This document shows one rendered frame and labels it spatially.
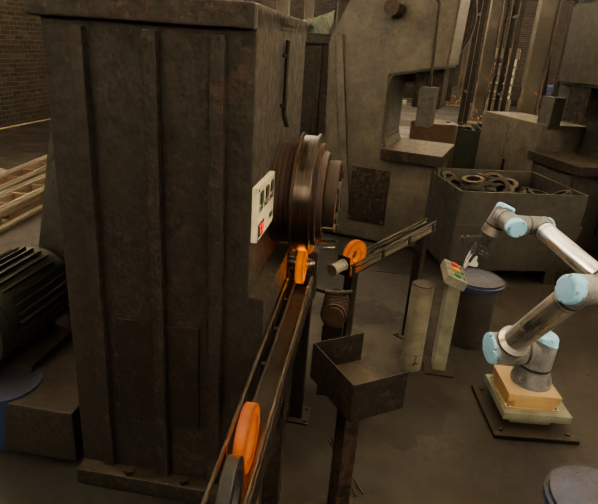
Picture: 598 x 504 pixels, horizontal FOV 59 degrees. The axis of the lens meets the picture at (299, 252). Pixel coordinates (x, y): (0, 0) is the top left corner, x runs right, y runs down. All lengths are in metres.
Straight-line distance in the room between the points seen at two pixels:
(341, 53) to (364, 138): 0.73
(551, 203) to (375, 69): 1.76
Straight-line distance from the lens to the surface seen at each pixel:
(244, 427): 1.42
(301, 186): 1.89
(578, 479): 2.05
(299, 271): 2.14
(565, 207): 4.53
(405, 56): 4.66
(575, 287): 2.20
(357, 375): 1.91
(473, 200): 4.16
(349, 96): 4.78
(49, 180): 2.83
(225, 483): 1.31
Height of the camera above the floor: 1.66
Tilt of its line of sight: 21 degrees down
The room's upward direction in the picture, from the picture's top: 4 degrees clockwise
